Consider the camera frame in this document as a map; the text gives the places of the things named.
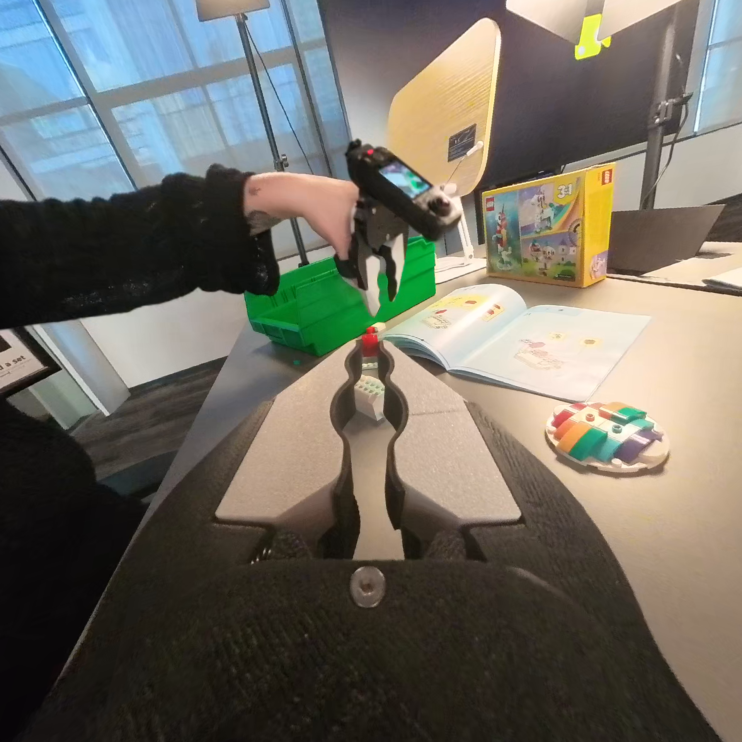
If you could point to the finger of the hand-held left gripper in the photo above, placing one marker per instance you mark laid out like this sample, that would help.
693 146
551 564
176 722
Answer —
399 255
375 293

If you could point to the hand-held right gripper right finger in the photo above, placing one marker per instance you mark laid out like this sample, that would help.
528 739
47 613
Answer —
458 458

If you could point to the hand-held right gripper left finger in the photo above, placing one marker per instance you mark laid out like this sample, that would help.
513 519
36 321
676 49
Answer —
290 458

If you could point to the small red lego brick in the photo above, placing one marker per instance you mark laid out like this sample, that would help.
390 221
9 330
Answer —
369 342

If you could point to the white lego assembly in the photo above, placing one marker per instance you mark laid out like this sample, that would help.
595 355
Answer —
370 397

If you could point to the person's left forearm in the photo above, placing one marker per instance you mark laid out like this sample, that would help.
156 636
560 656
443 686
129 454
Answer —
133 249

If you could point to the open lego instruction booklet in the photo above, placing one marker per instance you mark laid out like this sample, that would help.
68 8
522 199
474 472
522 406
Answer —
521 348

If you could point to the round rainbow lego plate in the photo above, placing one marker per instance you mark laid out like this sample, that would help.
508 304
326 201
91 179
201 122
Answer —
603 437

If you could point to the yellow lego box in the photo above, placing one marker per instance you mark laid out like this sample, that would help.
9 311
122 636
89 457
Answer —
545 232

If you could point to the person's left hand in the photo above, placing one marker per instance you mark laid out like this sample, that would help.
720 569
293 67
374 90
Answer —
307 200

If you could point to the green plastic parts bin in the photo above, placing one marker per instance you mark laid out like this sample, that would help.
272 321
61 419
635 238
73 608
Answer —
324 313

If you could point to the white desk stand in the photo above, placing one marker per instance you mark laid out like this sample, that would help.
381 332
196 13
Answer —
464 237

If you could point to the pale wooden board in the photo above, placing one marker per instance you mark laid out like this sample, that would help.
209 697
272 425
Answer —
440 98

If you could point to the black light stand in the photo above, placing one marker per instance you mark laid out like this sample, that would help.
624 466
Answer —
261 116

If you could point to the large dark screen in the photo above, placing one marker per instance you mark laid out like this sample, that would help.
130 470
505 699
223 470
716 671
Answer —
556 98

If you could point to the white softbox light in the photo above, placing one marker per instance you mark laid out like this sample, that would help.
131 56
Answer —
550 14

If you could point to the small light panel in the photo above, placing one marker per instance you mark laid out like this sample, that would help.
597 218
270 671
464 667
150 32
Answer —
232 9

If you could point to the neon yellow clip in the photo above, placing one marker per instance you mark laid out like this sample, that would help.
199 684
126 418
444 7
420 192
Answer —
591 37

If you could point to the person's black-clothed torso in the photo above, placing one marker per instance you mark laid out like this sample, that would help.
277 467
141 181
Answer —
40 550

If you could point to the black screen stand pole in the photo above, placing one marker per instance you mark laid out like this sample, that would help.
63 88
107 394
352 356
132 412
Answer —
658 162

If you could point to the black framed sign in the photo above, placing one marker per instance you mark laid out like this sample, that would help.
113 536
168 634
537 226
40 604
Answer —
23 359

